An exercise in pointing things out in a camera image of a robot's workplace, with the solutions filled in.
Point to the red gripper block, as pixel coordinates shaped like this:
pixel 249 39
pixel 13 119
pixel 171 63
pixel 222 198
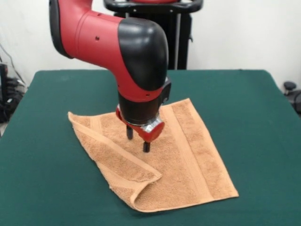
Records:
pixel 150 134

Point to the tan terry towel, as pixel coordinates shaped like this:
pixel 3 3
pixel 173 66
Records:
pixel 183 164

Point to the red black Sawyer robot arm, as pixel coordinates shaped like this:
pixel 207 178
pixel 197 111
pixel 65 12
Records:
pixel 98 37

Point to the dark green table cloth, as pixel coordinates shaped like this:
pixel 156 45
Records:
pixel 247 117

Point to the black box with red light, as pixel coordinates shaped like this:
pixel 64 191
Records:
pixel 3 80

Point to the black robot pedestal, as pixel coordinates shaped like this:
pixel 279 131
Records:
pixel 178 42

